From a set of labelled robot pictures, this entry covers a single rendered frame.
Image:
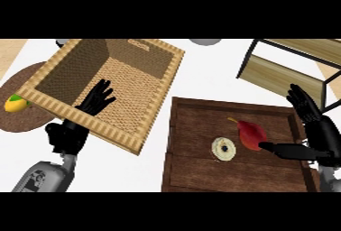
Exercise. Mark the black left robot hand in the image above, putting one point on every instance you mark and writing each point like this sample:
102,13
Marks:
71,132

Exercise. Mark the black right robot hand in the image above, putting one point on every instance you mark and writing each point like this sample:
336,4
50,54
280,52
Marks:
317,132

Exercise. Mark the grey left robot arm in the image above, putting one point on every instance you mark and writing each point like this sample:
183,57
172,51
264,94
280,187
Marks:
45,176

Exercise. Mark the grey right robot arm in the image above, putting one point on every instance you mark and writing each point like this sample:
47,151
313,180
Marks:
329,179

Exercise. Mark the dark brown wooden tray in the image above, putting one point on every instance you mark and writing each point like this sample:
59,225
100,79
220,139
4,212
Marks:
234,150

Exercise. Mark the round brown placemat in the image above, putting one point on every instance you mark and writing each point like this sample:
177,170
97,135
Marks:
23,102

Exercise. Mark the yellow green corn cob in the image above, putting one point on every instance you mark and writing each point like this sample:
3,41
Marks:
16,103

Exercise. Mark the wicker basket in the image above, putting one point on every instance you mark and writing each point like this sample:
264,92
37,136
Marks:
110,90

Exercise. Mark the small grey round object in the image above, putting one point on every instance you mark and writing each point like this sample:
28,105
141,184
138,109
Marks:
60,42

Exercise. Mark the wooden tiered shelf black frame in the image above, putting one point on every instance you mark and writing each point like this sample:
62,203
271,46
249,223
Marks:
288,72

